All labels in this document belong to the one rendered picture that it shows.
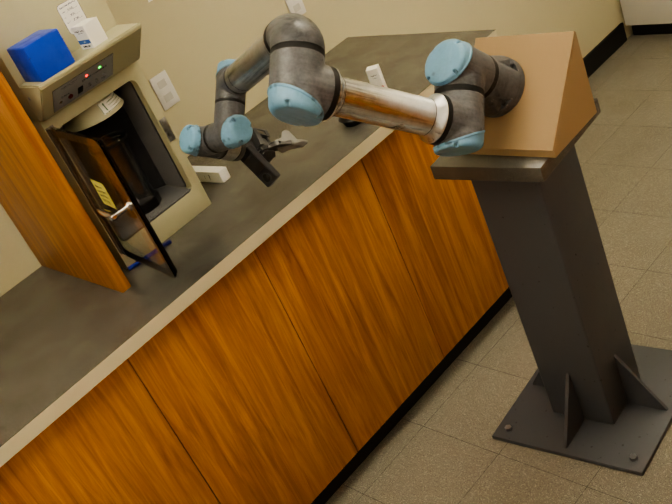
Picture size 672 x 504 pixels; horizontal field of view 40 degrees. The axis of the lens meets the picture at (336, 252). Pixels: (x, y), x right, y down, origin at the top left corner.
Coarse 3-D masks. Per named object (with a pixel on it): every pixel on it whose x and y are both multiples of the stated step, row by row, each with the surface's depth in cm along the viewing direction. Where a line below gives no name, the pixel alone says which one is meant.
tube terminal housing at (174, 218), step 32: (0, 0) 221; (32, 0) 226; (64, 0) 231; (96, 0) 237; (0, 32) 222; (32, 32) 227; (64, 32) 232; (0, 64) 225; (96, 96) 240; (160, 128) 257; (192, 192) 264; (96, 224) 249; (160, 224) 258
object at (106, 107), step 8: (112, 96) 248; (96, 104) 244; (104, 104) 245; (112, 104) 246; (120, 104) 249; (88, 112) 243; (96, 112) 244; (104, 112) 244; (112, 112) 246; (72, 120) 245; (80, 120) 244; (88, 120) 244; (96, 120) 244; (64, 128) 250; (72, 128) 246; (80, 128) 244
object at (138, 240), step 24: (72, 144) 223; (96, 144) 209; (96, 168) 220; (96, 192) 233; (120, 192) 218; (120, 216) 230; (120, 240) 244; (144, 240) 227; (144, 264) 240; (168, 264) 224
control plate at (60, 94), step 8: (112, 56) 233; (96, 64) 229; (104, 64) 232; (112, 64) 235; (88, 72) 229; (96, 72) 232; (104, 72) 235; (112, 72) 238; (72, 80) 226; (80, 80) 229; (88, 80) 232; (96, 80) 235; (64, 88) 226; (72, 88) 228; (88, 88) 234; (56, 96) 225; (64, 96) 228; (56, 104) 228; (64, 104) 231
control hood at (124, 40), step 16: (112, 32) 236; (128, 32) 231; (80, 48) 235; (96, 48) 228; (112, 48) 230; (128, 48) 236; (80, 64) 224; (128, 64) 242; (48, 80) 219; (64, 80) 223; (32, 96) 224; (48, 96) 223; (80, 96) 234; (48, 112) 228
